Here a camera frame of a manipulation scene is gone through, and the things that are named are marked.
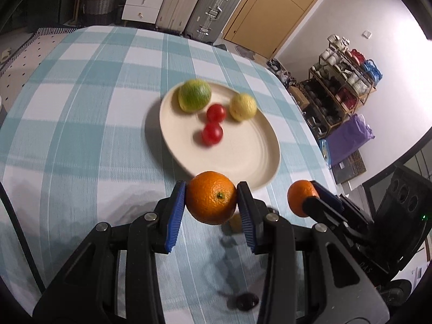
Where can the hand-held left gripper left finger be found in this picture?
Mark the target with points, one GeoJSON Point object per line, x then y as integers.
{"type": "Point", "coordinates": [175, 216]}

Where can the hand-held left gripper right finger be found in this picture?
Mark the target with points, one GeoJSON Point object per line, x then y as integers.
{"type": "Point", "coordinates": [246, 216]}

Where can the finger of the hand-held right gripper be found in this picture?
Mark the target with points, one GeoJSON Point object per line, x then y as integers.
{"type": "Point", "coordinates": [320, 209]}
{"type": "Point", "coordinates": [322, 190]}

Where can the small orange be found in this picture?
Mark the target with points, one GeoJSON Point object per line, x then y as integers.
{"type": "Point", "coordinates": [298, 197]}

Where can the large orange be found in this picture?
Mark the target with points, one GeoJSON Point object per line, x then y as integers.
{"type": "Point", "coordinates": [211, 197]}

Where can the cream round plate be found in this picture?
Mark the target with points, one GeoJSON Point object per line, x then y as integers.
{"type": "Point", "coordinates": [236, 152]}

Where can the red tomato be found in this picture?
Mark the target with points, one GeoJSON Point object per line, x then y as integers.
{"type": "Point", "coordinates": [212, 134]}
{"type": "Point", "coordinates": [216, 113]}

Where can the yellow bumpy citrus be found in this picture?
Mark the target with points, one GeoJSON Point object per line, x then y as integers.
{"type": "Point", "coordinates": [243, 108]}

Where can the green yellow citrus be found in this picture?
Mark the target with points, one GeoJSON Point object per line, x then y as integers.
{"type": "Point", "coordinates": [194, 96]}

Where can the dark patterned box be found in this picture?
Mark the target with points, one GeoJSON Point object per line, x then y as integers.
{"type": "Point", "coordinates": [351, 167]}

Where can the blue plastic bag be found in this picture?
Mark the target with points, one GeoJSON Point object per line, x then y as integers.
{"type": "Point", "coordinates": [324, 152]}

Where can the purple plastic bag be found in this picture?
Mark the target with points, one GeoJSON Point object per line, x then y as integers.
{"type": "Point", "coordinates": [349, 140]}

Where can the dark purple plum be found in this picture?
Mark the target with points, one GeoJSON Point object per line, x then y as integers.
{"type": "Point", "coordinates": [247, 302]}

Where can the cardboard box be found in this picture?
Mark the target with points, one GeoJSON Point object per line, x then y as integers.
{"type": "Point", "coordinates": [298, 96]}

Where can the wooden shoe rack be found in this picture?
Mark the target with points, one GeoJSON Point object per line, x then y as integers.
{"type": "Point", "coordinates": [341, 87]}

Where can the pile of shoes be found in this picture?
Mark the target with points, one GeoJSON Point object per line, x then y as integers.
{"type": "Point", "coordinates": [281, 72]}

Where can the teal checked tablecloth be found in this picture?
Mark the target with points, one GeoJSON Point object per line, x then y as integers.
{"type": "Point", "coordinates": [84, 125]}

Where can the grey door mat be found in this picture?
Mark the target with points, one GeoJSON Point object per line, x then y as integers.
{"type": "Point", "coordinates": [245, 52]}

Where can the wooden door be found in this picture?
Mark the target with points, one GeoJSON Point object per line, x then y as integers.
{"type": "Point", "coordinates": [283, 10]}

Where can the silver hard suitcase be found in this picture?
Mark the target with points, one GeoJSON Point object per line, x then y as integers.
{"type": "Point", "coordinates": [212, 10]}

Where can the beige hard suitcase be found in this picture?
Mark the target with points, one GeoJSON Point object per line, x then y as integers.
{"type": "Point", "coordinates": [180, 1]}

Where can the dotted floor rug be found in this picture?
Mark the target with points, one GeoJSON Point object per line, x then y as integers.
{"type": "Point", "coordinates": [30, 45]}

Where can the woven laundry basket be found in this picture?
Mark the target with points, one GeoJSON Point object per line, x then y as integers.
{"type": "Point", "coordinates": [101, 3]}

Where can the white light switch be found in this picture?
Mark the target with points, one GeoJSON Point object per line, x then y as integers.
{"type": "Point", "coordinates": [367, 34]}

